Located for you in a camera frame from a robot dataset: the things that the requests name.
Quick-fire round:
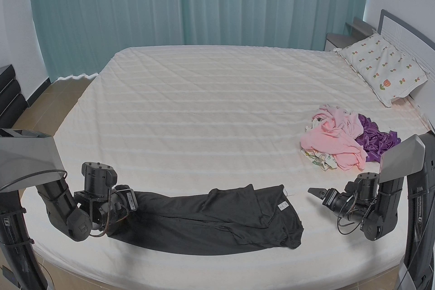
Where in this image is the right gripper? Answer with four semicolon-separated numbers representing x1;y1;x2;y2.
307;187;346;215

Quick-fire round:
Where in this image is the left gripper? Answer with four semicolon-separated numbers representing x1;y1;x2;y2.
116;185;139;214

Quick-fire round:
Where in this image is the black T-shirt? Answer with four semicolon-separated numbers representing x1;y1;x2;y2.
107;184;304;255

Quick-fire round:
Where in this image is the bed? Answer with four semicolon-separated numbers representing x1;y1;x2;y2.
32;9;435;290

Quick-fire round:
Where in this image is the white printed garment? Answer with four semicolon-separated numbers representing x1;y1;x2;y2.
301;126;338;172

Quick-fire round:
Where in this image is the pink garment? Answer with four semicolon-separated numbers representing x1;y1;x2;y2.
301;104;368;171

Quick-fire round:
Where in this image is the purple satin garment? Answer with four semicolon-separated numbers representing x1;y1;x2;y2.
355;114;401;163

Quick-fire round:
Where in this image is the white printed pillow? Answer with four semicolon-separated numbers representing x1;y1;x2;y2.
335;31;428;108

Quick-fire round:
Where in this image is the grey bedside table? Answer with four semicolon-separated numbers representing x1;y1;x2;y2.
326;17;377;52

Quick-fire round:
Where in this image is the black chest of drawers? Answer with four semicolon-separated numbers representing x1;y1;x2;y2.
0;64;28;128

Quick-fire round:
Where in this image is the black cable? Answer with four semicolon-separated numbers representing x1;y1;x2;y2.
0;170;68;192
336;210;367;235

